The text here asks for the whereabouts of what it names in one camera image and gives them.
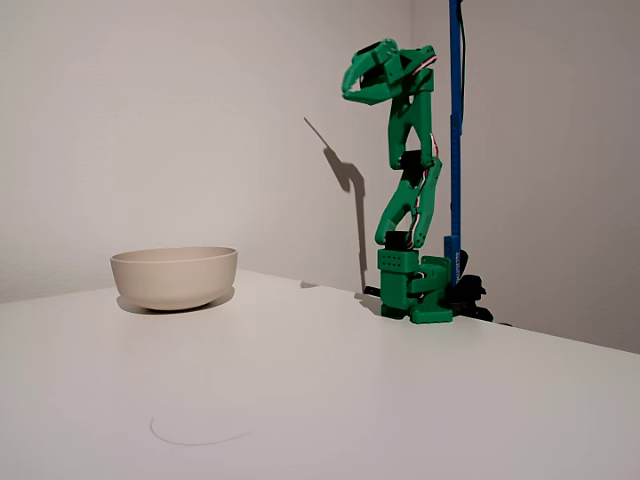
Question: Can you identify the black cable on pole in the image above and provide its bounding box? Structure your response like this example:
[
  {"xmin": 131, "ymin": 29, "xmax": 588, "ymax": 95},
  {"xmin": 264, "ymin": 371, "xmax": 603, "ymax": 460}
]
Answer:
[{"xmin": 458, "ymin": 0, "xmax": 469, "ymax": 122}]

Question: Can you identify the blue upright pole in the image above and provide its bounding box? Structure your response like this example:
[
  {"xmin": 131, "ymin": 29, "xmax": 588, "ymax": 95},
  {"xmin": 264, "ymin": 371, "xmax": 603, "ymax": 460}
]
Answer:
[{"xmin": 443, "ymin": 0, "xmax": 467, "ymax": 289}]

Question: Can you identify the beige round bowl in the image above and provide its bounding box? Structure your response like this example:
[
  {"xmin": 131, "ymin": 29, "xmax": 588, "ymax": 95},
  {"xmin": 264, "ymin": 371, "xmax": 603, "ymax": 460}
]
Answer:
[{"xmin": 109, "ymin": 246, "xmax": 239, "ymax": 312}]

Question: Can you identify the black pole clamp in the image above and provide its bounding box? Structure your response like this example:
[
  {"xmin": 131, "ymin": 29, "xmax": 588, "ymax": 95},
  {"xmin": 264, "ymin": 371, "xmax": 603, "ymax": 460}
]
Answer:
[{"xmin": 448, "ymin": 248, "xmax": 495, "ymax": 322}]

